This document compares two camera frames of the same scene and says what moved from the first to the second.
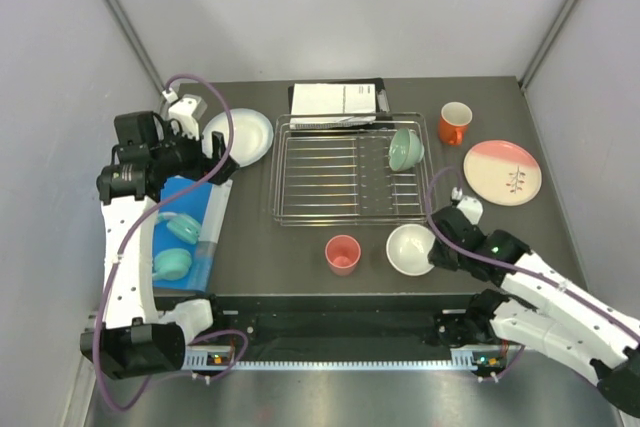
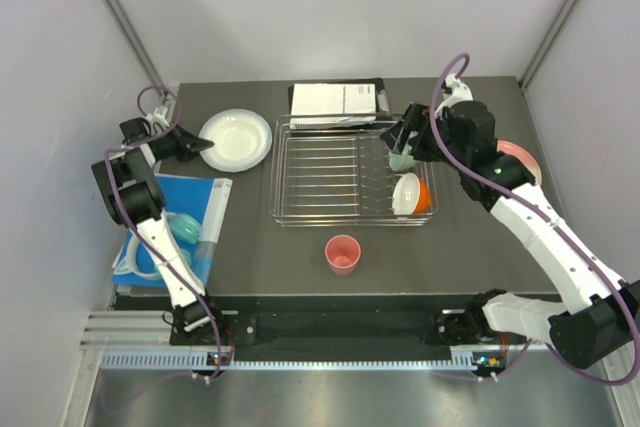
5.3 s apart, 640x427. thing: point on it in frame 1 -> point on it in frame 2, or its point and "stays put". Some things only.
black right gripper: x=439 y=260 -> x=417 y=120
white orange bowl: x=407 y=249 -> x=411 y=195
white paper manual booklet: x=330 y=105 stays put
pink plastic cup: x=342 y=253 stays put
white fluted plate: x=252 y=135 stays put
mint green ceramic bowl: x=406 y=149 stays put
